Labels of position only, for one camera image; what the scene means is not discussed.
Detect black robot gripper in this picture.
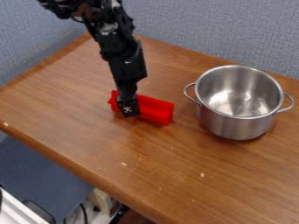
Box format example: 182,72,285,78
107,40,147,118

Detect red rectangular block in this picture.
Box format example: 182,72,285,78
109,90,174,125

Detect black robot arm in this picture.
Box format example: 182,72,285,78
38,0,147,117

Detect stainless steel pot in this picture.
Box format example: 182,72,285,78
183,65,296,141

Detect white items under table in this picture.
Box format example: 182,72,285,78
62,188,129,224

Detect black and white chair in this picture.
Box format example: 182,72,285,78
0,186,57,224

